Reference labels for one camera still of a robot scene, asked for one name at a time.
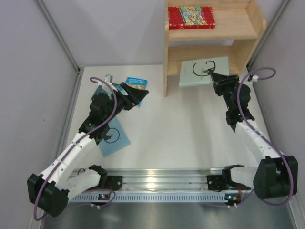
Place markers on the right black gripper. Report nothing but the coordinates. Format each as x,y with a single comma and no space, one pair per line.
227,83

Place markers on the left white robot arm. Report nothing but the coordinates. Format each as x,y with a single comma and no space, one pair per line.
52,189

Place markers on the left aluminium frame post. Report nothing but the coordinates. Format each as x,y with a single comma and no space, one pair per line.
76,80

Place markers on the right aluminium frame post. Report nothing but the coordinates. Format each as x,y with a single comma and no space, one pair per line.
269,97

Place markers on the pale green Great Gatsby book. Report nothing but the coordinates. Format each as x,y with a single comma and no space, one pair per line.
197,72

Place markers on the red illustrated book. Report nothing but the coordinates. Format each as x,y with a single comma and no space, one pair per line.
189,17

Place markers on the aluminium mounting rail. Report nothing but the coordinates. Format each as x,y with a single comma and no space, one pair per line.
155,180

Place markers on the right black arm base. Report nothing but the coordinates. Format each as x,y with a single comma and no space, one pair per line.
220,183

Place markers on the bright blue illustrated book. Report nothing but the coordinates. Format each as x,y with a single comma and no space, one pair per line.
137,84

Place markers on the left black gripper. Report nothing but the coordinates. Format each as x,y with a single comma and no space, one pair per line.
127,98

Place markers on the wooden two-tier shelf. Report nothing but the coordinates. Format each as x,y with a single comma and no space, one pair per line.
240,25

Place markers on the aluminium frame post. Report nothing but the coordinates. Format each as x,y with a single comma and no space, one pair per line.
269,97
76,80

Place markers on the slotted grey cable duct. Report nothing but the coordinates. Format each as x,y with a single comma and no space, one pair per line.
119,197

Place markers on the dark blue ocean book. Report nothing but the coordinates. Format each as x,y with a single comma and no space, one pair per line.
98,91

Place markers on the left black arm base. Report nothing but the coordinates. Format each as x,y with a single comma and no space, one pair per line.
111,182

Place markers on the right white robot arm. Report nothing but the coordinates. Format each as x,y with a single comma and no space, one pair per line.
276,174

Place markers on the light blue Gatsby book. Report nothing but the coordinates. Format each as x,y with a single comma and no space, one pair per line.
115,140

